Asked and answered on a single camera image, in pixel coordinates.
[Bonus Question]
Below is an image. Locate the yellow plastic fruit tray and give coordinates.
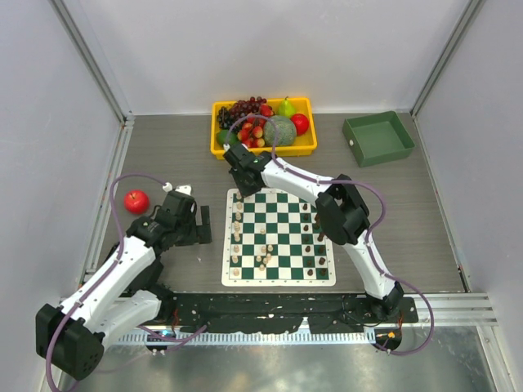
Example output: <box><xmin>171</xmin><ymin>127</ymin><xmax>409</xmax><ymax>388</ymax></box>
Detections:
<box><xmin>210</xmin><ymin>96</ymin><xmax>318</xmax><ymax>160</ymax></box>

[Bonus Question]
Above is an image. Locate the green lime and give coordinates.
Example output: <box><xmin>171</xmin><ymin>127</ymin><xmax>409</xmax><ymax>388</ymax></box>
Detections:
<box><xmin>216</xmin><ymin>129</ymin><xmax>228</xmax><ymax>146</ymax></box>

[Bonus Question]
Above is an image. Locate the dark purple grape bunch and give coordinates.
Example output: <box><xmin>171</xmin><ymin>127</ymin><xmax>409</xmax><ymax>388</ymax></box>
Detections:
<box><xmin>216</xmin><ymin>96</ymin><xmax>267</xmax><ymax>130</ymax></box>

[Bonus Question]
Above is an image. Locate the green square box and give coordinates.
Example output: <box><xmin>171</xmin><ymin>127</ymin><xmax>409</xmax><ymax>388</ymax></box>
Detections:
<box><xmin>342</xmin><ymin>111</ymin><xmax>415</xmax><ymax>167</ymax></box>

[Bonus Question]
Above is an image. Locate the red apple in tray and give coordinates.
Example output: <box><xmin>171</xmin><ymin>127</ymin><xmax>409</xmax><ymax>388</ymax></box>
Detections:
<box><xmin>291</xmin><ymin>113</ymin><xmax>310</xmax><ymax>136</ymax></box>

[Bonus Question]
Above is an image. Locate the green pear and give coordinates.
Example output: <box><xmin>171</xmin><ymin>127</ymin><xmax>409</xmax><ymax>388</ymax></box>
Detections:
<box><xmin>277</xmin><ymin>96</ymin><xmax>297</xmax><ymax>118</ymax></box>

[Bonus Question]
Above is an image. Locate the green melon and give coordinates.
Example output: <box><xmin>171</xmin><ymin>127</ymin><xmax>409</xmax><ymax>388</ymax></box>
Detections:
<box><xmin>263</xmin><ymin>115</ymin><xmax>297</xmax><ymax>146</ymax></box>

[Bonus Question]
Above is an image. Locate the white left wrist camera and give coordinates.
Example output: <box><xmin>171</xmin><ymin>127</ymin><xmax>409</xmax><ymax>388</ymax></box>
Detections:
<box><xmin>162</xmin><ymin>182</ymin><xmax>192</xmax><ymax>196</ymax></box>

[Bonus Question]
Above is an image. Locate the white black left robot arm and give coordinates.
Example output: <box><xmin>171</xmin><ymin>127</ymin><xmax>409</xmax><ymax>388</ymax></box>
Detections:
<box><xmin>35</xmin><ymin>185</ymin><xmax>212</xmax><ymax>381</ymax></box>

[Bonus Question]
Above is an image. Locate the green white chess mat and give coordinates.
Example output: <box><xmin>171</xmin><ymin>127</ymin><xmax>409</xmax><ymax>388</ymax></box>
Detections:
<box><xmin>221</xmin><ymin>189</ymin><xmax>336</xmax><ymax>287</ymax></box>

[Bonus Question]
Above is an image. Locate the red apple on table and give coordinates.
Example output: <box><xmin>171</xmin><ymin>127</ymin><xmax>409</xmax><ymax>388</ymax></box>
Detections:
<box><xmin>123</xmin><ymin>189</ymin><xmax>150</xmax><ymax>215</ymax></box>

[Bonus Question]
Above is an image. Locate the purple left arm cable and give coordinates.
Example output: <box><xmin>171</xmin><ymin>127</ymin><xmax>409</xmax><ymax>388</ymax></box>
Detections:
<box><xmin>43</xmin><ymin>171</ymin><xmax>209</xmax><ymax>392</ymax></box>

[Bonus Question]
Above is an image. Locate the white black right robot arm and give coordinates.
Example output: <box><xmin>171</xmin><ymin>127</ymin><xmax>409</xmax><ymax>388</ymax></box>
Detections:
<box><xmin>224</xmin><ymin>143</ymin><xmax>404</xmax><ymax>322</ymax></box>

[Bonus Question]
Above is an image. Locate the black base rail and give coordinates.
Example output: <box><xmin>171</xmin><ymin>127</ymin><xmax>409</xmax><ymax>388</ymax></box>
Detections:
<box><xmin>159</xmin><ymin>293</ymin><xmax>418</xmax><ymax>334</ymax></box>

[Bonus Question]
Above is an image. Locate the red cherries cluster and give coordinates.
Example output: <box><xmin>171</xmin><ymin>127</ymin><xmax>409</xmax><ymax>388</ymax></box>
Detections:
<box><xmin>237</xmin><ymin>105</ymin><xmax>275</xmax><ymax>148</ymax></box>

